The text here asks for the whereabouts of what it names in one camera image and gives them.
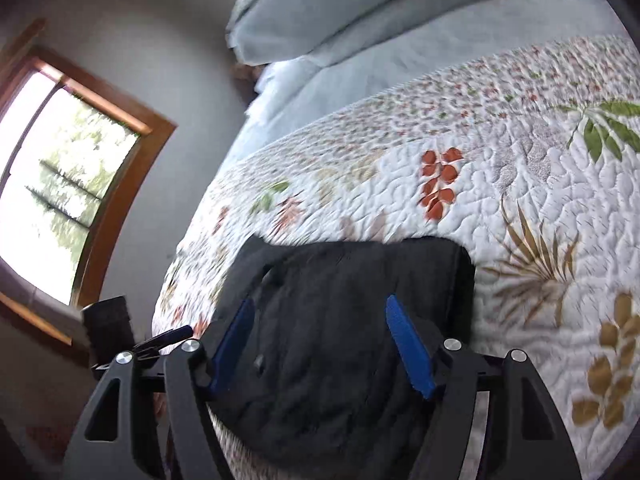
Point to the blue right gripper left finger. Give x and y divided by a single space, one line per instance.
224 355

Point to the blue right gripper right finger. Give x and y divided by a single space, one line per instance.
413 353

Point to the black padded pants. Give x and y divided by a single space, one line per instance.
320 389

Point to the wooden framed window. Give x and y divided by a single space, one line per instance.
74 154

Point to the white floral quilt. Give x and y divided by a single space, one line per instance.
529 159

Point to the light blue folded duvet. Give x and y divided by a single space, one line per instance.
262 32

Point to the light blue bed sheet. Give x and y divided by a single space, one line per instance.
294 93

